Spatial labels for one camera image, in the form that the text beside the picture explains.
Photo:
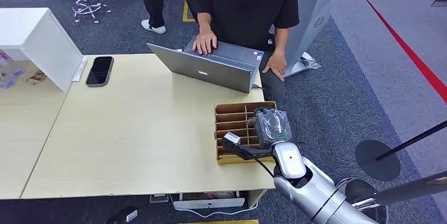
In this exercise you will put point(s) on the seated person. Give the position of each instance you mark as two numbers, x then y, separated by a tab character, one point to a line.
244	2

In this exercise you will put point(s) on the cardboard divider box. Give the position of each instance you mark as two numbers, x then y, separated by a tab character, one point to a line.
232	121

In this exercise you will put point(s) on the clear plastic bottle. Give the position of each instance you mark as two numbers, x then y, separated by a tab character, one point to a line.
8	70

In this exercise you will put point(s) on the person's right hand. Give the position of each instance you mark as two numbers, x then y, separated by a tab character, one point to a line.
205	42

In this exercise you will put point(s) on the person's left hand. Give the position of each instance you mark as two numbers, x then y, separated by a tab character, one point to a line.
277	64

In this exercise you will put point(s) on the grey standing kiosk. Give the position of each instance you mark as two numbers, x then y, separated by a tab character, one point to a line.
311	13

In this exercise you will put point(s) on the black smartphone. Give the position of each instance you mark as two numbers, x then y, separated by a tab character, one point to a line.
100	71

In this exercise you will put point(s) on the grey laptop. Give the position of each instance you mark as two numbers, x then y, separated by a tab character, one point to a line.
209	68

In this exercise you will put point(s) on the chrome stanchion pole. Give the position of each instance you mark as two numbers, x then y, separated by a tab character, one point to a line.
408	190

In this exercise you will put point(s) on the black stanchion pole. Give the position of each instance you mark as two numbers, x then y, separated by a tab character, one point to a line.
415	139

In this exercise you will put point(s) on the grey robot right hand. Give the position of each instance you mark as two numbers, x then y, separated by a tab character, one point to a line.
272	126

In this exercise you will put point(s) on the clear plastic bag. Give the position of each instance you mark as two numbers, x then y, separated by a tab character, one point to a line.
309	61

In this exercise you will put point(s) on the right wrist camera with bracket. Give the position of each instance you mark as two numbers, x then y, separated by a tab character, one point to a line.
231	140

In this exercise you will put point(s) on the white under-desk drawer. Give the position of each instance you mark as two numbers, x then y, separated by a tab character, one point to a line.
209	202

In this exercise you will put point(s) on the chrome stanchion base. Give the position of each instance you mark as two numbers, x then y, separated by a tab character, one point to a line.
359	189

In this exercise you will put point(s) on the person's left forearm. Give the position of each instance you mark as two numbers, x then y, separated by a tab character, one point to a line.
282	40

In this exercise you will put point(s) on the small printed packet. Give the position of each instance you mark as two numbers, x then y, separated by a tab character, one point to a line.
36	78

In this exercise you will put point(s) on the person's right forearm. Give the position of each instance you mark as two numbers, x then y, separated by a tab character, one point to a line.
204	22

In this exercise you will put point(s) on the white desk shelf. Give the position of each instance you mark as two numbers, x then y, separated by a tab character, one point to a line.
35	37

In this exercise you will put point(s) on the white flat strip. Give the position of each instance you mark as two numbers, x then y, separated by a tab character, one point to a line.
79	69

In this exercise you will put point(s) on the black round stanchion base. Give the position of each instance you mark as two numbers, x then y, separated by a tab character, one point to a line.
373	161

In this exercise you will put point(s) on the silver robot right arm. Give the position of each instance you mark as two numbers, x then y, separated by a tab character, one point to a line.
314	191

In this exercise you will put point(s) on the chrome chair base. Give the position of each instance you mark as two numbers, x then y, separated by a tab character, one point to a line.
89	7

